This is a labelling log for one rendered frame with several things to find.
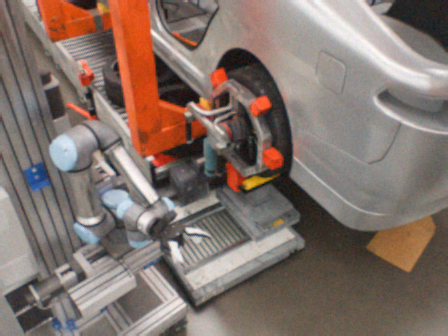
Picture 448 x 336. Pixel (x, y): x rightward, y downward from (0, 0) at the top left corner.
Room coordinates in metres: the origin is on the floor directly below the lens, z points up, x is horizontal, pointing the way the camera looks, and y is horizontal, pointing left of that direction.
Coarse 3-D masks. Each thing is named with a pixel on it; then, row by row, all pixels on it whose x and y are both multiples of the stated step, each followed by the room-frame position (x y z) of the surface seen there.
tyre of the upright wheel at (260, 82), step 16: (256, 64) 2.37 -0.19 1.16; (240, 80) 2.25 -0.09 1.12; (256, 80) 2.16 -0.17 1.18; (272, 80) 2.18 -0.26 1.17; (256, 96) 2.12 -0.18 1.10; (272, 96) 2.07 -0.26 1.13; (272, 112) 2.01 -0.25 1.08; (272, 128) 1.99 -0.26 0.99; (288, 128) 1.98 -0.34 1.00; (288, 144) 1.95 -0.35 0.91; (288, 160) 1.95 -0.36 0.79; (272, 176) 1.98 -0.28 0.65
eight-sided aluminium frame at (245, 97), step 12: (228, 84) 2.22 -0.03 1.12; (216, 96) 2.32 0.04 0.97; (240, 96) 2.10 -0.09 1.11; (252, 96) 2.09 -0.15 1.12; (216, 108) 2.39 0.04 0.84; (252, 120) 2.01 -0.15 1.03; (264, 120) 2.01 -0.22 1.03; (264, 132) 1.97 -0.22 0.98; (264, 144) 1.93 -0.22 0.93; (228, 156) 2.20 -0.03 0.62; (240, 168) 2.09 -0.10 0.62; (252, 168) 1.99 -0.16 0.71; (264, 168) 1.94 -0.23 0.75
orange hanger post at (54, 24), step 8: (40, 0) 3.93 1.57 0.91; (48, 0) 3.95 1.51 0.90; (56, 0) 3.99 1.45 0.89; (40, 8) 4.01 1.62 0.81; (48, 8) 3.94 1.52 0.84; (56, 8) 3.98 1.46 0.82; (48, 16) 3.93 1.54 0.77; (56, 16) 3.97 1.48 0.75; (48, 24) 3.92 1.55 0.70; (56, 24) 3.96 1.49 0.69; (64, 24) 3.99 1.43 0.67; (48, 32) 3.94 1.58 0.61; (56, 32) 3.95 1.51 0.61; (64, 32) 3.98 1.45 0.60; (56, 40) 3.94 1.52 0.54; (64, 40) 3.98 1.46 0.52
